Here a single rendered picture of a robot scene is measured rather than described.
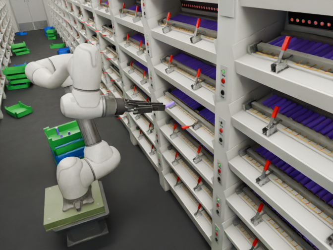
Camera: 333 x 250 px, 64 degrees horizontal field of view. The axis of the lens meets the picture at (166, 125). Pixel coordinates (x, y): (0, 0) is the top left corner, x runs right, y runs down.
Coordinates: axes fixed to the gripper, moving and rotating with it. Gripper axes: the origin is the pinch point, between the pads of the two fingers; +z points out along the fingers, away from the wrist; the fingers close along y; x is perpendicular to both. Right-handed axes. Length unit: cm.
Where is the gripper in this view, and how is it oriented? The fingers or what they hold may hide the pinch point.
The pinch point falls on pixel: (156, 106)
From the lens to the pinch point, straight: 122.9
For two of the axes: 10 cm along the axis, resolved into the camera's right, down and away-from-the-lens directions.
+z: 8.8, -0.3, 4.6
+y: -4.3, -4.3, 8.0
